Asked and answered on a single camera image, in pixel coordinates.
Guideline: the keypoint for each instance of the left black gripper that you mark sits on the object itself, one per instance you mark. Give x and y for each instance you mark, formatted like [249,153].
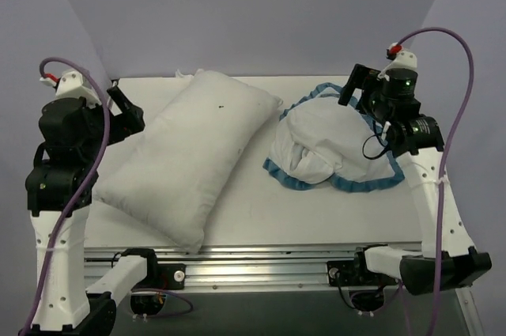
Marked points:
[124,113]

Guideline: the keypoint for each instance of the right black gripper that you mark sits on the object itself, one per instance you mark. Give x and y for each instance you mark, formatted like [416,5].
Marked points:
[356,85]

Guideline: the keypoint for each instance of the blue patterned ruffled pillowcase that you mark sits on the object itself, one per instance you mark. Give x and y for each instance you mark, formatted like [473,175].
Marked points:
[317,141]

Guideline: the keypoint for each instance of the white pillow insert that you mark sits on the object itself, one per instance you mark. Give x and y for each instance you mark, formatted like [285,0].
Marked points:
[184,158]

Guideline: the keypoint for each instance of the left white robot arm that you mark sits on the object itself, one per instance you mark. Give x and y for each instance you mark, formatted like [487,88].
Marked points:
[59,189]

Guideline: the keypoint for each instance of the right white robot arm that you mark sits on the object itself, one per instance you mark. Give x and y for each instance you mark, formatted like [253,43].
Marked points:
[448,258]

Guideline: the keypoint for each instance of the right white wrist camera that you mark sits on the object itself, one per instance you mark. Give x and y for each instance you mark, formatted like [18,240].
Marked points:
[400,57]

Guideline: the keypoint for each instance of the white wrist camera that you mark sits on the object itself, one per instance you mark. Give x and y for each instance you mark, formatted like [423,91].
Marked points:
[72,84]
[400,57]

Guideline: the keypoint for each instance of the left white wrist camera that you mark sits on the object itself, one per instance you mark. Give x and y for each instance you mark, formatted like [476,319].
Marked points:
[72,84]

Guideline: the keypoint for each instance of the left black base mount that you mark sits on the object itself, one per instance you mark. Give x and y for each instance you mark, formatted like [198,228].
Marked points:
[170,276]

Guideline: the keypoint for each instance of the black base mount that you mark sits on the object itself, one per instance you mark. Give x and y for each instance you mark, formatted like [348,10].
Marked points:
[170,276]
[344,273]

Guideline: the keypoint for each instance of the aluminium front rail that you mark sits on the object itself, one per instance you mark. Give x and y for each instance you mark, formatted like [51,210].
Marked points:
[287,268]

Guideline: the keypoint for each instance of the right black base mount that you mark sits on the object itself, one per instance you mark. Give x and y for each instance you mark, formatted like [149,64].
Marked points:
[344,273]

